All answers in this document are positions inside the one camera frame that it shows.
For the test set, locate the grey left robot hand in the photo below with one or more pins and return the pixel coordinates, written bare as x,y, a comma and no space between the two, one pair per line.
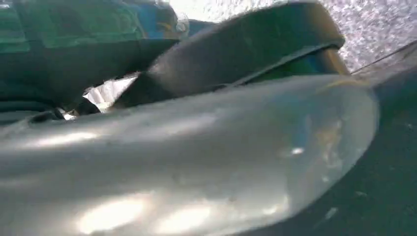
244,42

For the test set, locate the silver plastic wheel hubcap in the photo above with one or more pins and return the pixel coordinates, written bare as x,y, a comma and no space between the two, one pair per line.
195,163

